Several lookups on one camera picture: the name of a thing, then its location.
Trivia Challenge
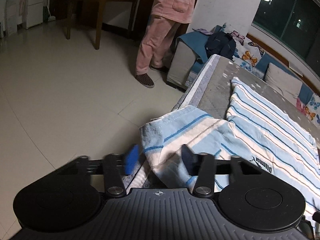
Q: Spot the right butterfly print pillow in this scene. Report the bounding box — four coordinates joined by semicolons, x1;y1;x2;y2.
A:
304;93;320;128

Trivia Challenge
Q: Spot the dark wooden side table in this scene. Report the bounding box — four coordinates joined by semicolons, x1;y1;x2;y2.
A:
63;0;141;51

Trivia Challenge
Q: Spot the left butterfly print pillow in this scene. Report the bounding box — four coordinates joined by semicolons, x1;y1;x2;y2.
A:
220;23;265;74

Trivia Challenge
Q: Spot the dark blue backpack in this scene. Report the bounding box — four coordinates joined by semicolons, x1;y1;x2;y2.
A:
204;31;236;60

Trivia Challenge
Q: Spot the blue white striped garment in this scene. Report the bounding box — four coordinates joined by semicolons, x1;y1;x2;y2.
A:
140;78;319;219

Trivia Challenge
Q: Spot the butterfly print pillow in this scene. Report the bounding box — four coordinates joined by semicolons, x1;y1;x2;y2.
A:
304;93;320;128
220;23;265;74

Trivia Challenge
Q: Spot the dark green framed window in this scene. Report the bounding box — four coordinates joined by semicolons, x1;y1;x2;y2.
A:
253;0;319;69

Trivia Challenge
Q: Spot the grey plain cushion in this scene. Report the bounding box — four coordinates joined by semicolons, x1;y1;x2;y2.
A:
264;63;302;106

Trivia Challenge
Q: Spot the blue sofa bench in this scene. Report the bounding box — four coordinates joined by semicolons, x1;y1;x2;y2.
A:
167;25;319;106

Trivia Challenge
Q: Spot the grey star quilted table cover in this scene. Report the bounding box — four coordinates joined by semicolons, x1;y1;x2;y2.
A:
121;53;320;190

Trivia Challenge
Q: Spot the pink crumpled cloth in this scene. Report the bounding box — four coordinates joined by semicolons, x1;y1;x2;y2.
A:
296;98;306;115

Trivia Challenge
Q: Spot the person in pink pajamas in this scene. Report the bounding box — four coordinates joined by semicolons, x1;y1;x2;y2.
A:
135;0;195;88

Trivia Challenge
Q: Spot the white refrigerator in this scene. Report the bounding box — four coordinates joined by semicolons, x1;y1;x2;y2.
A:
22;0;44;29

